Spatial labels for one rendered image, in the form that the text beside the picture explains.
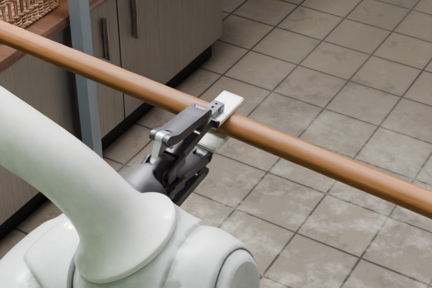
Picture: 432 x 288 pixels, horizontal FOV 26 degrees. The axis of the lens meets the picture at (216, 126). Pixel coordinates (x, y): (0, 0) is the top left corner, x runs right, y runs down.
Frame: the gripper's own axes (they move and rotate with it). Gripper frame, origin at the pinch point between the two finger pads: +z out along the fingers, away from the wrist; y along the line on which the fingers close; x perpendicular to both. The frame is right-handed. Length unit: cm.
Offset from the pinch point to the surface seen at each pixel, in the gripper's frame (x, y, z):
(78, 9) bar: -92, 57, 86
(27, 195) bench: -94, 106, 63
